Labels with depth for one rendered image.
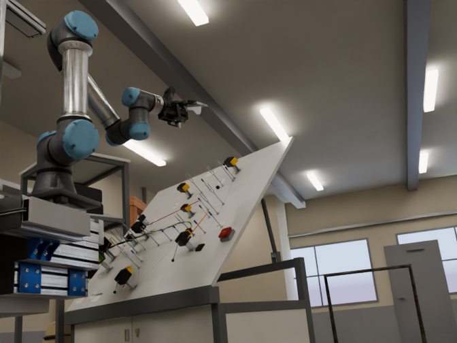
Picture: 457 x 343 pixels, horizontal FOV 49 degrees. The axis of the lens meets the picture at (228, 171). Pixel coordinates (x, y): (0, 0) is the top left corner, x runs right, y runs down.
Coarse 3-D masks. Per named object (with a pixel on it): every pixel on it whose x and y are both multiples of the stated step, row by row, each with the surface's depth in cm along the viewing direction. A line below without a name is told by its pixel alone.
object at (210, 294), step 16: (208, 288) 192; (112, 304) 238; (128, 304) 229; (144, 304) 220; (160, 304) 212; (176, 304) 204; (192, 304) 197; (208, 304) 197; (64, 320) 269; (80, 320) 257; (96, 320) 246
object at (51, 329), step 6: (54, 324) 291; (48, 330) 291; (54, 330) 286; (66, 330) 281; (48, 336) 289; (54, 336) 282; (66, 336) 280; (42, 342) 288; (48, 342) 284; (54, 342) 279; (66, 342) 279
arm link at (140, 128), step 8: (136, 112) 183; (144, 112) 184; (128, 120) 185; (136, 120) 182; (144, 120) 183; (120, 128) 188; (128, 128) 185; (136, 128) 182; (144, 128) 182; (128, 136) 188; (136, 136) 183; (144, 136) 184
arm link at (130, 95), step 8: (128, 88) 185; (136, 88) 186; (128, 96) 184; (136, 96) 184; (144, 96) 187; (152, 96) 190; (128, 104) 184; (136, 104) 184; (144, 104) 185; (152, 104) 189
